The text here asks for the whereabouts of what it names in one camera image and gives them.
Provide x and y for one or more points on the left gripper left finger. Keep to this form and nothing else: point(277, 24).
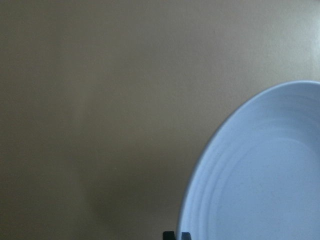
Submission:
point(168, 235)

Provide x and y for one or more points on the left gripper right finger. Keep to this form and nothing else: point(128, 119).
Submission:
point(186, 236)

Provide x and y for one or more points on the blue round plate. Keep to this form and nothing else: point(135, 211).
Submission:
point(258, 178)

